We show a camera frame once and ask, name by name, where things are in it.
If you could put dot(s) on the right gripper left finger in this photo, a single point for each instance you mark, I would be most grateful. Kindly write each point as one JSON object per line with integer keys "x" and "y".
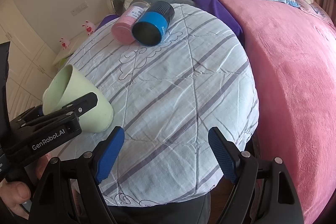
{"x": 53, "y": 201}

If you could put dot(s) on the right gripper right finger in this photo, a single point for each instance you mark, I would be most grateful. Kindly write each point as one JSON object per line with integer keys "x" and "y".
{"x": 263, "y": 190}

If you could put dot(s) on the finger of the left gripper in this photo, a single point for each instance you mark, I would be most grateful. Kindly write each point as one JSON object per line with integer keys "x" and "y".
{"x": 77, "y": 107}

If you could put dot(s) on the green ceramic cup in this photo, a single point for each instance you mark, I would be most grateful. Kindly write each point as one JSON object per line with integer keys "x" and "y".
{"x": 72, "y": 91}

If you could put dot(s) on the person's left hand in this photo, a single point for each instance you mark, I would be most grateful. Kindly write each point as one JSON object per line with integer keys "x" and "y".
{"x": 15, "y": 193}

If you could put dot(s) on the cream wardrobe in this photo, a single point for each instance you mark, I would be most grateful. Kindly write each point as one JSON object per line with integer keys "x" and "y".
{"x": 30, "y": 61}

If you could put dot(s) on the white nightstand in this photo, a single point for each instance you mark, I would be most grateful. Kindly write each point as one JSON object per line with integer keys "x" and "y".
{"x": 75, "y": 43}

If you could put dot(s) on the left pink bunny figurine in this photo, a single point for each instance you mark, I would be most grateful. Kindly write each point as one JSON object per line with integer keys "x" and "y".
{"x": 64, "y": 43}

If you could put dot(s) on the pink bunny figurine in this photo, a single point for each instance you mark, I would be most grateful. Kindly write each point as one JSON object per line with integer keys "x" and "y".
{"x": 64, "y": 43}
{"x": 89, "y": 27}

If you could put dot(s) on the right pink bunny figurine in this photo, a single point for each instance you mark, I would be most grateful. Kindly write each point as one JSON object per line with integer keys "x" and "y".
{"x": 89, "y": 27}

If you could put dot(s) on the pink glass jar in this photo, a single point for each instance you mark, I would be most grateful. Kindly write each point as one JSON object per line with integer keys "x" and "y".
{"x": 122, "y": 28}

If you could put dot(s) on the striped white table cloth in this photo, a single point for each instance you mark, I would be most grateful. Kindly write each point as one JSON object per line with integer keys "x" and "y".
{"x": 166, "y": 98}

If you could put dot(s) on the blue black tumbler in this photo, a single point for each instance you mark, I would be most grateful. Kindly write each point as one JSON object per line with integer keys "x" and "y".
{"x": 151, "y": 27}

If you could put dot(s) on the pink bed blanket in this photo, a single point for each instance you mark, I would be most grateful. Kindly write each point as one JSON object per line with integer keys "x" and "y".
{"x": 292, "y": 55}

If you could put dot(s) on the wall switch panel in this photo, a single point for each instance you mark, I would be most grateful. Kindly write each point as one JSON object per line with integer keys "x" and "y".
{"x": 79, "y": 9}

